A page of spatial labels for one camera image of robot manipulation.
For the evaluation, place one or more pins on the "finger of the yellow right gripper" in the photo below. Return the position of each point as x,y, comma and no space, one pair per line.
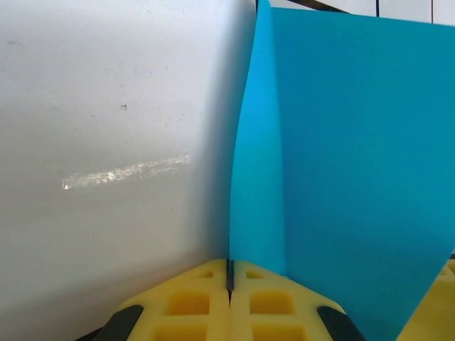
440,309

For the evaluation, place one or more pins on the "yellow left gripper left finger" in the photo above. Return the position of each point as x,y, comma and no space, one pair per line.
192,305

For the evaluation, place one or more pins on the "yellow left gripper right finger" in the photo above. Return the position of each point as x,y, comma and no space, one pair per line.
273,309

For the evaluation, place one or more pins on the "blue paper sheet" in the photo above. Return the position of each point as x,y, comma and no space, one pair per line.
355,142

